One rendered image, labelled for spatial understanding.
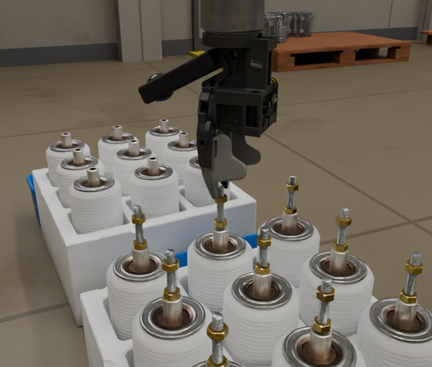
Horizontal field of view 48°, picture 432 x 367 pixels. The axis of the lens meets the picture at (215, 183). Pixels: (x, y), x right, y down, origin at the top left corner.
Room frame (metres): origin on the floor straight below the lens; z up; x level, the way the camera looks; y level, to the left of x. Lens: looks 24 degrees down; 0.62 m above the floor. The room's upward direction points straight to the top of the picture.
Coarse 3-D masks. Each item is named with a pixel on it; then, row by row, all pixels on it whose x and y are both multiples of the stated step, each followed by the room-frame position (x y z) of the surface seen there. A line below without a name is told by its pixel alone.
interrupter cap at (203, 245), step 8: (200, 240) 0.62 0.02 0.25; (208, 240) 0.62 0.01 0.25; (232, 240) 0.62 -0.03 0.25; (240, 240) 0.62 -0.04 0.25; (200, 248) 0.60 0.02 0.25; (208, 248) 0.60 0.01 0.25; (232, 248) 0.60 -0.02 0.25; (240, 248) 0.60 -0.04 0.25; (208, 256) 0.57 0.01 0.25; (216, 256) 0.58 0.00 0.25; (224, 256) 0.57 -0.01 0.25; (232, 256) 0.57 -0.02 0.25
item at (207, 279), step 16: (192, 256) 0.59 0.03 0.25; (240, 256) 0.58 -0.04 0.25; (192, 272) 0.58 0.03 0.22; (208, 272) 0.56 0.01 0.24; (224, 272) 0.56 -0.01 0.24; (240, 272) 0.57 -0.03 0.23; (192, 288) 0.58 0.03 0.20; (208, 288) 0.56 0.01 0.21; (224, 288) 0.56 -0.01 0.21; (208, 304) 0.56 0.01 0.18
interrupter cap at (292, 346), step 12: (288, 336) 0.41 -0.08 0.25; (300, 336) 0.41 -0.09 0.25; (336, 336) 0.42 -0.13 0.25; (288, 348) 0.40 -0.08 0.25; (300, 348) 0.40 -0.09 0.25; (336, 348) 0.40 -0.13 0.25; (348, 348) 0.40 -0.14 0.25; (288, 360) 0.38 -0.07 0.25; (300, 360) 0.38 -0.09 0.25; (312, 360) 0.38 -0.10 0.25; (324, 360) 0.38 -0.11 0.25; (336, 360) 0.38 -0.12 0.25; (348, 360) 0.38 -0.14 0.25
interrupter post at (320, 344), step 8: (312, 328) 0.40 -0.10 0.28; (312, 336) 0.39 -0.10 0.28; (320, 336) 0.38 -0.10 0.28; (328, 336) 0.38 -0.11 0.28; (312, 344) 0.39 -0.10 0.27; (320, 344) 0.38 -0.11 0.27; (328, 344) 0.39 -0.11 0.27; (312, 352) 0.39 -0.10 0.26; (320, 352) 0.38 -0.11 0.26; (328, 352) 0.39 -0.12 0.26
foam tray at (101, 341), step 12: (180, 276) 0.64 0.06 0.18; (180, 288) 0.60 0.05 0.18; (84, 300) 0.58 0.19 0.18; (96, 300) 0.58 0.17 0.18; (108, 300) 0.58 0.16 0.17; (372, 300) 0.58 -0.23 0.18; (84, 312) 0.56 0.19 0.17; (96, 312) 0.55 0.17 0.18; (108, 312) 0.58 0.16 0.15; (84, 324) 0.58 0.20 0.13; (96, 324) 0.52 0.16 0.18; (108, 324) 0.52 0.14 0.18; (300, 324) 0.52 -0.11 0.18; (96, 336) 0.50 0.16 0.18; (108, 336) 0.50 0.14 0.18; (96, 348) 0.49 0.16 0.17; (108, 348) 0.48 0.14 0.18; (120, 348) 0.48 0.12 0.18; (132, 348) 0.48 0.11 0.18; (96, 360) 0.51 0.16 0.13; (108, 360) 0.46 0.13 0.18; (120, 360) 0.46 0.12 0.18; (132, 360) 0.48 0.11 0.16
